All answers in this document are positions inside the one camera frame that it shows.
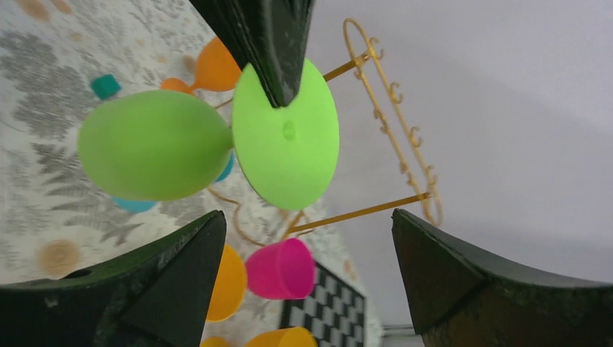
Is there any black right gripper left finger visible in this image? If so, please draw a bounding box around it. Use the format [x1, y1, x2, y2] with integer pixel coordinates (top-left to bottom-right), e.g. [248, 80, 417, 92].
[1, 210, 226, 346]

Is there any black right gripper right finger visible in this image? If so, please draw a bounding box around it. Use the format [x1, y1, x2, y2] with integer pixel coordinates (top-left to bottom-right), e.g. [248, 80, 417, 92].
[392, 209, 612, 346]

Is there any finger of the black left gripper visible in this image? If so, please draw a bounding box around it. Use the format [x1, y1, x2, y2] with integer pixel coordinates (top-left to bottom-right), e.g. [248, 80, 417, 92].
[190, 0, 315, 108]

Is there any gold wire wine glass rack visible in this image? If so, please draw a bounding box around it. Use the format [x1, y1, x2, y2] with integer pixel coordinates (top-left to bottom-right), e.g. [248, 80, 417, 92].
[207, 18, 444, 248]

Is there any magenta plastic wine glass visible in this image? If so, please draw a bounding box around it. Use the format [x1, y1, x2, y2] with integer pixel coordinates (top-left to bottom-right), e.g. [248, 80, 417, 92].
[245, 238, 316, 300]

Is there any green plastic wine glass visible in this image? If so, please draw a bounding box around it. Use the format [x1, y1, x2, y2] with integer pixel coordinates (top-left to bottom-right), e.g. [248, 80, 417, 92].
[77, 61, 340, 210]

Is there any orange plastic wine glass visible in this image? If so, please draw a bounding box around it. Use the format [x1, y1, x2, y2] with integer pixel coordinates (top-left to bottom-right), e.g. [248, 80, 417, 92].
[160, 37, 241, 94]

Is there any yellow plastic wine glass front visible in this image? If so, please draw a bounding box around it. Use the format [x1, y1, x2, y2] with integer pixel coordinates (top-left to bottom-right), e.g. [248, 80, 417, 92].
[206, 244, 247, 322]

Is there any yellow plastic wine glass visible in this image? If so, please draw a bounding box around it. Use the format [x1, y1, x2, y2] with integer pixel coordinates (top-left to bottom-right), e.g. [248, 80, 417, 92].
[200, 326, 319, 347]
[206, 244, 247, 322]

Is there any blue plastic wine glass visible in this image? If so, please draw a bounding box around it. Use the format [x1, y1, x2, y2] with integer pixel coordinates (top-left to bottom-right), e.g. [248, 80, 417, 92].
[111, 151, 235, 213]

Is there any yellow plastic wine glass right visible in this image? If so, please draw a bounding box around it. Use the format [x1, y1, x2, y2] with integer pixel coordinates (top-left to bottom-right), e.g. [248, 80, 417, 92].
[200, 326, 319, 347]

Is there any black white checkerboard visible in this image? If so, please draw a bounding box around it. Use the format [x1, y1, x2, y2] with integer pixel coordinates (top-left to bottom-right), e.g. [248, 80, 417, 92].
[279, 262, 366, 347]

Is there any small teal cube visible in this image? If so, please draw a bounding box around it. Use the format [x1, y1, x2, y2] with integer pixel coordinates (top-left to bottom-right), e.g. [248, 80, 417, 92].
[90, 74, 121, 100]

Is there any floral patterned table mat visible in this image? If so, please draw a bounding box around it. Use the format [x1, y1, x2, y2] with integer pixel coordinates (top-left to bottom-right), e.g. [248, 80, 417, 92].
[0, 0, 384, 347]

